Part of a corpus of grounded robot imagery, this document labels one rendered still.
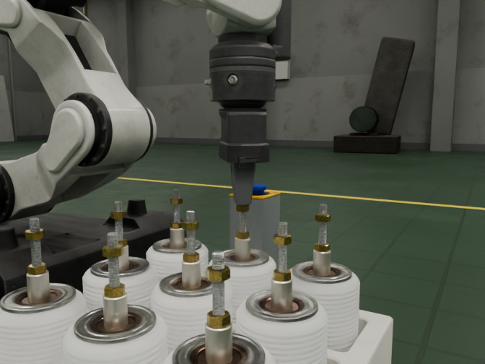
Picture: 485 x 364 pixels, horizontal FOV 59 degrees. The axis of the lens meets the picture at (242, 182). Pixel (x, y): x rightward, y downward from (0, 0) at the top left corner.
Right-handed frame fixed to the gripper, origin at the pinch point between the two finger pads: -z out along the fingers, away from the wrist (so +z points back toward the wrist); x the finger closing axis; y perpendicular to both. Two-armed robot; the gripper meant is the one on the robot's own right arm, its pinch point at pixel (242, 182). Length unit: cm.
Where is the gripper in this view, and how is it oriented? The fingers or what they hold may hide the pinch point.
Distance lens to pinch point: 59.8
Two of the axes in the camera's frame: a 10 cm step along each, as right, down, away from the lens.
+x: -1.7, -1.3, 9.8
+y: -9.9, 0.2, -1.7
